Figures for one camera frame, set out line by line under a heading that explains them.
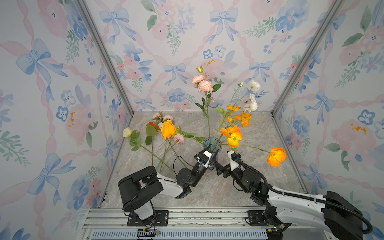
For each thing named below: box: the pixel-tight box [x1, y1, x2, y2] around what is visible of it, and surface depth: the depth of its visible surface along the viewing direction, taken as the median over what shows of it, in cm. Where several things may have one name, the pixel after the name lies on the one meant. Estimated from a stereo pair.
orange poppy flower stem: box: [213, 104, 252, 148], surface depth 49 cm
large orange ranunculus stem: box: [161, 119, 206, 146], surface depth 60 cm
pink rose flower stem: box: [192, 66, 222, 142], surface depth 72 cm
